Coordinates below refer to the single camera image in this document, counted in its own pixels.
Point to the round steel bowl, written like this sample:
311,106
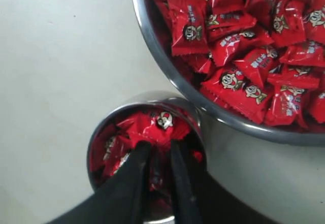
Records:
151,27

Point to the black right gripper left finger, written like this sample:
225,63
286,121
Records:
122,198

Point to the red candy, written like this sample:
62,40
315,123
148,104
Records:
157,127

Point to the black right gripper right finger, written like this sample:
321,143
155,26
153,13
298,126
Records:
198,198

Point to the red wrapped candies pile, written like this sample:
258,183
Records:
260,59

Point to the shiny steel cup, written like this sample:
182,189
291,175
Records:
156,211

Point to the red candies in cup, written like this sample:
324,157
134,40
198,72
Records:
111,149

